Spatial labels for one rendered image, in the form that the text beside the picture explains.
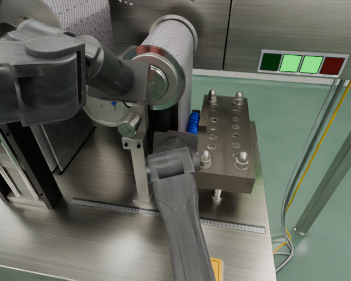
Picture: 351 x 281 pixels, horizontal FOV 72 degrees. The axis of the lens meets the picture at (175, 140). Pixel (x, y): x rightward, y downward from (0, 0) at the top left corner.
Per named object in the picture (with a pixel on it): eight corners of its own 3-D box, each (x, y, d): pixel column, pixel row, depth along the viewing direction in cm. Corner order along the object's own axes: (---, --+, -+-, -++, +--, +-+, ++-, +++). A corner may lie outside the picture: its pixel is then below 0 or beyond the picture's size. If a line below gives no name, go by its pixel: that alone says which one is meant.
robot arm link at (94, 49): (89, 85, 28) (106, 39, 28) (41, 66, 30) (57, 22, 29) (114, 96, 35) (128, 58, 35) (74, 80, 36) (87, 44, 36)
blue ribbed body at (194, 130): (180, 160, 67) (180, 151, 65) (190, 117, 84) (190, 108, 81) (193, 161, 67) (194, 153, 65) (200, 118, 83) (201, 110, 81)
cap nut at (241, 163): (233, 169, 62) (236, 156, 59) (233, 159, 64) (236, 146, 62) (248, 171, 61) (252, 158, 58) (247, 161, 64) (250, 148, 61)
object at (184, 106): (178, 160, 66) (178, 101, 54) (189, 113, 84) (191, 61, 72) (179, 160, 66) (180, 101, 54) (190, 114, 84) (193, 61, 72)
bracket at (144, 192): (132, 203, 69) (115, 114, 50) (139, 185, 74) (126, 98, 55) (149, 206, 69) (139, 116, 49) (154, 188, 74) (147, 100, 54)
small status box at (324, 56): (256, 72, 79) (261, 50, 74) (256, 71, 79) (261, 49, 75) (339, 77, 75) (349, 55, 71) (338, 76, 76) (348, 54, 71)
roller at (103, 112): (87, 124, 62) (74, 81, 55) (121, 80, 82) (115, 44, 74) (131, 129, 61) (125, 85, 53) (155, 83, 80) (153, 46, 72)
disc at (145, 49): (121, 105, 57) (114, 40, 48) (121, 104, 58) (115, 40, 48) (183, 114, 56) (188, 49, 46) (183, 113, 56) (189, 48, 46)
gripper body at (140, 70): (147, 102, 41) (132, 94, 34) (92, 97, 43) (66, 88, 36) (152, 64, 41) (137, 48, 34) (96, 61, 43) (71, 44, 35)
